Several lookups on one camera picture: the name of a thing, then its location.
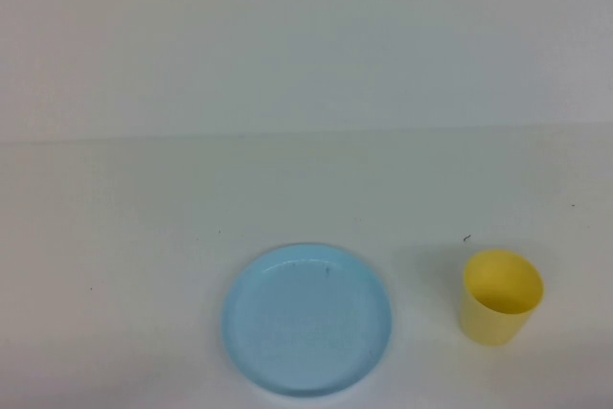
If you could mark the yellow plastic cup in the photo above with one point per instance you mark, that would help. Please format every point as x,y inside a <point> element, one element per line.
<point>493,327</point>

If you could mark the light blue plastic plate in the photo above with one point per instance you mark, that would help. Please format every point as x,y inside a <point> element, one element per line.
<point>306,327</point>

